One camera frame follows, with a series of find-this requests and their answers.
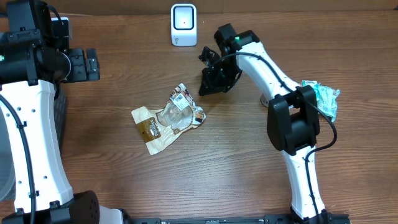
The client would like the green lid jar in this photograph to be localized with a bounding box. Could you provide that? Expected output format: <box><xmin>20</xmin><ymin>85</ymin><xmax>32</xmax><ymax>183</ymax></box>
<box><xmin>260</xmin><ymin>94</ymin><xmax>268</xmax><ymax>107</ymax></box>

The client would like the clear brown snack bag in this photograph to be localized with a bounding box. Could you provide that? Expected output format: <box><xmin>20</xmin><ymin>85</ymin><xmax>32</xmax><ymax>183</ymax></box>
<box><xmin>131</xmin><ymin>83</ymin><xmax>206</xmax><ymax>155</ymax></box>

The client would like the teal tissue pack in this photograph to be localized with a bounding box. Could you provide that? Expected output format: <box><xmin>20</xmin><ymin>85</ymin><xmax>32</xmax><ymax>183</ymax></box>
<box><xmin>301</xmin><ymin>80</ymin><xmax>318</xmax><ymax>94</ymax></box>

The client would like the light teal wipes packet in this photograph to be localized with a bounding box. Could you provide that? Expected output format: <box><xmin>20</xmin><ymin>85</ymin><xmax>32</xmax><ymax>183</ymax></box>
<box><xmin>314</xmin><ymin>84</ymin><xmax>340</xmax><ymax>122</ymax></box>

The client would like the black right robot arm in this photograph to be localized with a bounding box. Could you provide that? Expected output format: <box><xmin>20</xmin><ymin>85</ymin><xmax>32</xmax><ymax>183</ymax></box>
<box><xmin>199</xmin><ymin>24</ymin><xmax>329</xmax><ymax>223</ymax></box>

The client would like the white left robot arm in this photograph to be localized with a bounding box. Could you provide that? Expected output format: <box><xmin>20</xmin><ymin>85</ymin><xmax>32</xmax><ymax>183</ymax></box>
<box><xmin>1</xmin><ymin>1</ymin><xmax>124</xmax><ymax>223</ymax></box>

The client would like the grey plastic basket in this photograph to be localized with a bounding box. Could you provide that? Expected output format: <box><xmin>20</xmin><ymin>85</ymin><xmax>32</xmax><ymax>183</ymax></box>
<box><xmin>1</xmin><ymin>86</ymin><xmax>71</xmax><ymax>202</ymax></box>

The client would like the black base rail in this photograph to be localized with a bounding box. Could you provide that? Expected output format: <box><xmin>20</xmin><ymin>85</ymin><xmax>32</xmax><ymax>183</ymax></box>
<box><xmin>124</xmin><ymin>213</ymin><xmax>351</xmax><ymax>224</ymax></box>

